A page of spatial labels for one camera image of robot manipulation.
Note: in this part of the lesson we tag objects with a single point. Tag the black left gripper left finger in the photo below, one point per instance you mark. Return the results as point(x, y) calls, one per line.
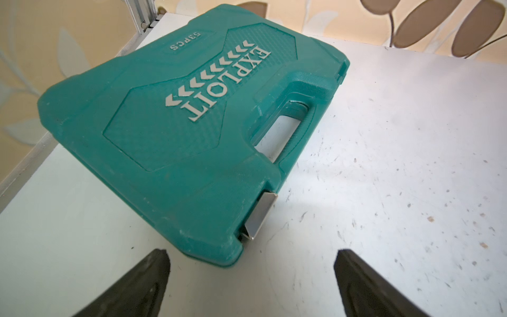
point(139, 292)

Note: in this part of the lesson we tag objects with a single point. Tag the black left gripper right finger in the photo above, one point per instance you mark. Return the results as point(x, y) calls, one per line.
point(364, 292)

